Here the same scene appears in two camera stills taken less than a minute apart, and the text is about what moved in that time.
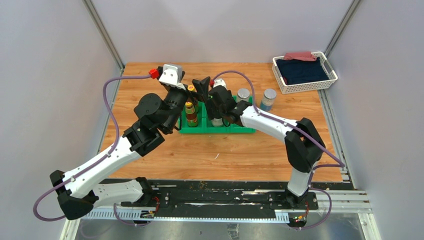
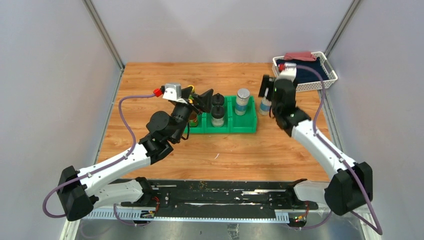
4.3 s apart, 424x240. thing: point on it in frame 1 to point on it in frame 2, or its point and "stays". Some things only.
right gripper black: x=210 y=105 to x=268 y=83
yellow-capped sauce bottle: x=192 y=118 stays
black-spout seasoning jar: x=217 y=122 stays
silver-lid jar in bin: x=243 y=94 stays
